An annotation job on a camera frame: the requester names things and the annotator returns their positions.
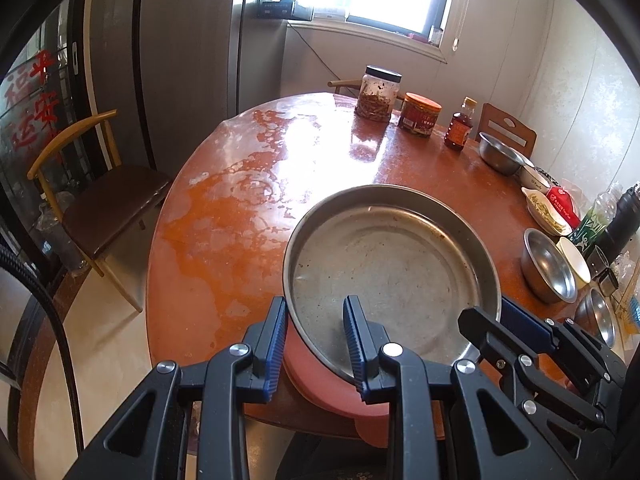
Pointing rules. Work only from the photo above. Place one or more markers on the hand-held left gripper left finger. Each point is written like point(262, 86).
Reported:
point(274, 350)

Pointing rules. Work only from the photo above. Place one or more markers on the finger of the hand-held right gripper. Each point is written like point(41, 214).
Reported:
point(525, 320)
point(495, 345)

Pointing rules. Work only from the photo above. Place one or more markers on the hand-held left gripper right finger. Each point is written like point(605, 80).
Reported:
point(357, 350)

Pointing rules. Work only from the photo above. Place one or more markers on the pink plastic plate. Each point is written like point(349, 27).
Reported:
point(320, 385)

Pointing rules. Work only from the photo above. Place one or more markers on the wide steel bowl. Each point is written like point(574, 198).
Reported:
point(547, 270)

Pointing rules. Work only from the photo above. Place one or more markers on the small deep steel bowl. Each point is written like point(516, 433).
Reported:
point(597, 317)

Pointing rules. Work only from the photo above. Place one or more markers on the shallow round steel plate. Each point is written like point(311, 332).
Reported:
point(395, 260)

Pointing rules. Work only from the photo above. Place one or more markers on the small steel thermos cup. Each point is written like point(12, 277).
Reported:
point(609, 282)

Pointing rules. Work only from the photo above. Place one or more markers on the clear plastic cup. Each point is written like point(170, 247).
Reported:
point(597, 262)

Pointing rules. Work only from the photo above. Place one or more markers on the white oval dish with food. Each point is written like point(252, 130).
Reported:
point(542, 212)

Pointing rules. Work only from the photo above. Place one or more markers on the clear bottle with green label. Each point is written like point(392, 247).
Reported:
point(592, 225)

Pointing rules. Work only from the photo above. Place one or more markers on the red tissue packet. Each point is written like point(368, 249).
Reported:
point(562, 205)

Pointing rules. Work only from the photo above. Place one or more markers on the black thermos flask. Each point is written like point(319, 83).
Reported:
point(622, 230)

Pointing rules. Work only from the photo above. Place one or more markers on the white ceramic bowl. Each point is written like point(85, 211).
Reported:
point(532, 177)

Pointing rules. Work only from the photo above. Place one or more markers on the wooden chair with metal plate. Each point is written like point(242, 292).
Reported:
point(510, 125)

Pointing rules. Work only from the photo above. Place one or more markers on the brown sauce bottle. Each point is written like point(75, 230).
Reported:
point(459, 130)

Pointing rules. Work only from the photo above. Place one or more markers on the wooden chair with brown seat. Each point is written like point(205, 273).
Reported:
point(115, 205)

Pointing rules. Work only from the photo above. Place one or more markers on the red-label jar with orange lid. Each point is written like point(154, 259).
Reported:
point(419, 116)

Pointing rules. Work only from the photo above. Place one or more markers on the clear jar with black lid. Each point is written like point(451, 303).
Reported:
point(377, 95)

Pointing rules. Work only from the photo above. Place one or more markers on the small clear jar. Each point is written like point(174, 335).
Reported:
point(435, 36)

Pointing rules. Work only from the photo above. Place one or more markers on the grey refrigerator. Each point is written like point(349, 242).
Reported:
point(190, 60)

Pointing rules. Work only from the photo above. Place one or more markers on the glass door with red print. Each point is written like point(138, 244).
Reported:
point(35, 120)

